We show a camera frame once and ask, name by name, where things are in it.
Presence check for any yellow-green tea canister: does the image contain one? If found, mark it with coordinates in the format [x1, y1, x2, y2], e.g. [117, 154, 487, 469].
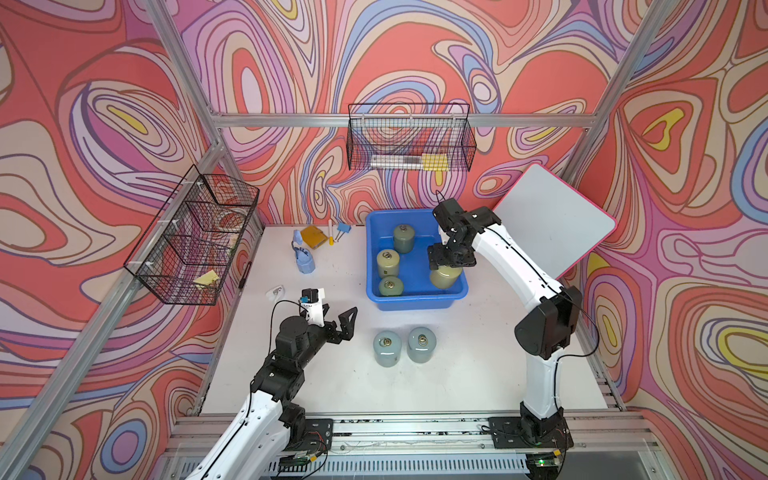
[429, 265, 463, 290]

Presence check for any grey-blue tea canister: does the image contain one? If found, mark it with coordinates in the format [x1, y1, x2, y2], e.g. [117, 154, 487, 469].
[407, 327, 437, 364]
[373, 330, 402, 368]

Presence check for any blue plastic basket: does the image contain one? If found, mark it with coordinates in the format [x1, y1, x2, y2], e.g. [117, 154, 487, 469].
[365, 209, 469, 311]

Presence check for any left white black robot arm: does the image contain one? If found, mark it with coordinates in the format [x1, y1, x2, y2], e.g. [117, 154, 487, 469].
[188, 307, 358, 479]

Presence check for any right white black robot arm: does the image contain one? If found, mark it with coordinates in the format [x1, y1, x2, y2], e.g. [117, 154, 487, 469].
[427, 199, 582, 444]

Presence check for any green tea canister front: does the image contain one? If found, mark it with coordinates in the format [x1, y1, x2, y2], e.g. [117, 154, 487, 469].
[378, 276, 405, 297]

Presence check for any dark green tea canister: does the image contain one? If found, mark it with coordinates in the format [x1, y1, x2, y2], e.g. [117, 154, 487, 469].
[393, 224, 415, 255]

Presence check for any olive green tea canister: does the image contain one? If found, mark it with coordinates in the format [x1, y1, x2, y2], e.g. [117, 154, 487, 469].
[376, 249, 400, 278]

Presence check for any yellow box in basket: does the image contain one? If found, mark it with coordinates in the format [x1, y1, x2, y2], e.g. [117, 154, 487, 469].
[420, 153, 451, 172]

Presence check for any yellow sponge in basket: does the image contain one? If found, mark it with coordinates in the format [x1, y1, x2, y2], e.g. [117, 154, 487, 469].
[193, 269, 220, 288]

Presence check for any blue spray bottle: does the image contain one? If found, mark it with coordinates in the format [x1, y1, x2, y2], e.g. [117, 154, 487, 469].
[291, 230, 315, 274]

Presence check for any yellow white marker pen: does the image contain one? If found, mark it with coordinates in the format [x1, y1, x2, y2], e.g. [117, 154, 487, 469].
[327, 219, 335, 246]

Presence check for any amber square block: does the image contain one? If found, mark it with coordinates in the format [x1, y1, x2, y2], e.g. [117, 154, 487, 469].
[300, 225, 328, 249]

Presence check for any blue small clip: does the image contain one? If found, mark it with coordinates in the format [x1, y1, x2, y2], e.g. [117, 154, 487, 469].
[335, 223, 351, 242]

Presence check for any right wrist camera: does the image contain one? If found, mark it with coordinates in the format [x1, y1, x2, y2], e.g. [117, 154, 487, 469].
[432, 198, 465, 235]

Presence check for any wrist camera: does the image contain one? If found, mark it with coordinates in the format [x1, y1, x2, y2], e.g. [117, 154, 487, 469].
[300, 288, 325, 327]
[432, 198, 465, 235]

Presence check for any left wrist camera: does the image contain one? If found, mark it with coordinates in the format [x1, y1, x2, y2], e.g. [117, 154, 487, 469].
[300, 288, 325, 327]

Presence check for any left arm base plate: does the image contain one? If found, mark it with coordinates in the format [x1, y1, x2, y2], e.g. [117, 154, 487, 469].
[285, 418, 334, 453]

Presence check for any white board pink frame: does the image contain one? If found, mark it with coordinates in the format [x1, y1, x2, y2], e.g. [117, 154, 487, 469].
[493, 164, 617, 279]

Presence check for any black wire basket back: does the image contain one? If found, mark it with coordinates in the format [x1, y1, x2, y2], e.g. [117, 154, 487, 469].
[346, 101, 477, 172]

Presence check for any black wire basket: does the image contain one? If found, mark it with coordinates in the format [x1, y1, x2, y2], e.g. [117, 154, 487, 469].
[346, 101, 477, 172]
[123, 166, 260, 306]

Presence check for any black wire basket left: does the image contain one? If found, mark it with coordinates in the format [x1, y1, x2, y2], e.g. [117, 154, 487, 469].
[123, 166, 260, 306]

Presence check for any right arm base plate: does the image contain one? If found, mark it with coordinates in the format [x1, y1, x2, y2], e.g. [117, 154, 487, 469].
[486, 415, 574, 450]

